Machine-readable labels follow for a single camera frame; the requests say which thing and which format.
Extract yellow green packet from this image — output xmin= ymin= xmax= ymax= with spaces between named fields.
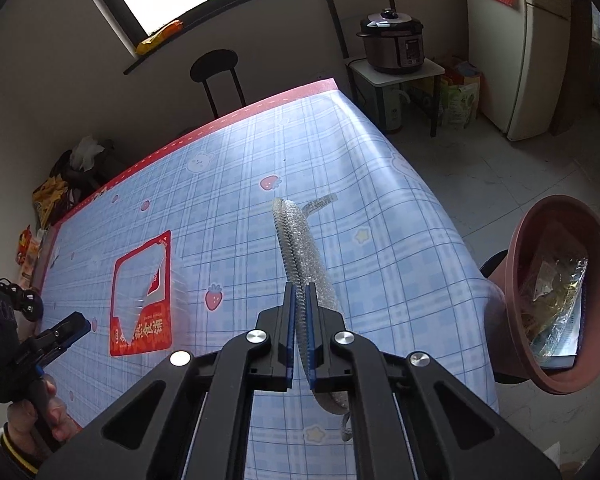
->
xmin=407 ymin=82 xmax=440 ymax=113

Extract white refrigerator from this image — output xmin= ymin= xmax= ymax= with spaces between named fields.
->
xmin=466 ymin=0 xmax=576 ymax=142

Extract person's left forearm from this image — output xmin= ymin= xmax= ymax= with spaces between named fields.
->
xmin=0 ymin=422 xmax=43 ymax=478

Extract electric pressure cooker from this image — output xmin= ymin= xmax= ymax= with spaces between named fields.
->
xmin=356 ymin=7 xmax=427 ymax=75

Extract brown wooden door frame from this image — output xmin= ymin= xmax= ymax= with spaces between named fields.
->
xmin=550 ymin=0 xmax=593 ymax=136

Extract white bubble wrap bag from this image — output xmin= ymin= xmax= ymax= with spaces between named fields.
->
xmin=271 ymin=191 xmax=355 ymax=445

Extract green white bag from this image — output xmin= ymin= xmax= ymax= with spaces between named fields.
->
xmin=437 ymin=75 xmax=482 ymax=130

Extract blue plaid tablecloth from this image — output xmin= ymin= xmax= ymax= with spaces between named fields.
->
xmin=40 ymin=90 xmax=501 ymax=480

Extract blue cardboard carton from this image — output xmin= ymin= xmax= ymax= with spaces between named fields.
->
xmin=545 ymin=260 xmax=591 ymax=368

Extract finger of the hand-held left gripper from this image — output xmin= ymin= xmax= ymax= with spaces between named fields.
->
xmin=17 ymin=311 xmax=92 ymax=366

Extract dark windowsill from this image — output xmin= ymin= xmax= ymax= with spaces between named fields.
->
xmin=123 ymin=0 xmax=417 ymax=76

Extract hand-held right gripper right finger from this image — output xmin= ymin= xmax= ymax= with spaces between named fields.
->
xmin=305 ymin=282 xmax=563 ymax=480

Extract clear plastic bag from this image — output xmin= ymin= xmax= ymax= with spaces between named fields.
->
xmin=522 ymin=255 xmax=588 ymax=351

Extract orange snack packet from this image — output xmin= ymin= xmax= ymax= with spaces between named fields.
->
xmin=135 ymin=19 xmax=185 ymax=56

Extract yellow snack bag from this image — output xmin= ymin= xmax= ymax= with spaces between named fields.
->
xmin=32 ymin=177 xmax=71 ymax=228

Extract white side table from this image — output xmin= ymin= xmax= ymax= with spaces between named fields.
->
xmin=347 ymin=56 xmax=446 ymax=138

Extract white plastic bag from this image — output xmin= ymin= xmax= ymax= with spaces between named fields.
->
xmin=70 ymin=135 xmax=106 ymax=168

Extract black round-back chair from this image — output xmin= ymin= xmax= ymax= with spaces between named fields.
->
xmin=190 ymin=49 xmax=247 ymax=121

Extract red snack packets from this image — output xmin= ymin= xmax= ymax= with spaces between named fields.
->
xmin=15 ymin=225 xmax=46 ymax=281

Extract red white plastic package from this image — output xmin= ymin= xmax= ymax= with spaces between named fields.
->
xmin=109 ymin=230 xmax=174 ymax=358

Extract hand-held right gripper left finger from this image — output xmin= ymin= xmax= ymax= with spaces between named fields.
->
xmin=35 ymin=282 xmax=301 ymax=480

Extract green electric kettle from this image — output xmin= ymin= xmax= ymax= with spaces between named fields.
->
xmin=375 ymin=85 xmax=412 ymax=135

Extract red shopping bag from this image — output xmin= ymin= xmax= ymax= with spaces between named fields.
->
xmin=440 ymin=55 xmax=481 ymax=78

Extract terracotta plastic basin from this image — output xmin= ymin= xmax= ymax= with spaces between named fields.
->
xmin=482 ymin=195 xmax=600 ymax=395

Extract black folded chair frame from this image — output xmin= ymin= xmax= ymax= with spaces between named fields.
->
xmin=322 ymin=0 xmax=396 ymax=61

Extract person's left hand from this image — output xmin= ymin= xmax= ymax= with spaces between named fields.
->
xmin=7 ymin=377 xmax=77 ymax=457

